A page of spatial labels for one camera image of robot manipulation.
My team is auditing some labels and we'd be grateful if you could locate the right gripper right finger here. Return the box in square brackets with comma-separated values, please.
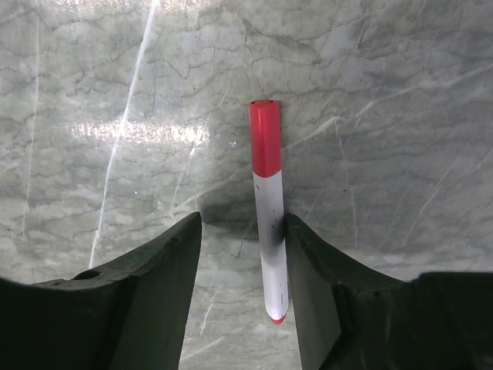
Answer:
[284, 214, 492, 369]

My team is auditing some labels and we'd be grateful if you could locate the red pen cap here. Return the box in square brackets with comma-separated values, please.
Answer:
[249, 100, 282, 178]

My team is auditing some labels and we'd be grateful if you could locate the white pen red tip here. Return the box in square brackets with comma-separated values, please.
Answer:
[253, 172, 289, 325]

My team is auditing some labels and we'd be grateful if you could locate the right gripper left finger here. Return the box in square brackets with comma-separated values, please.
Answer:
[1, 212, 202, 369]

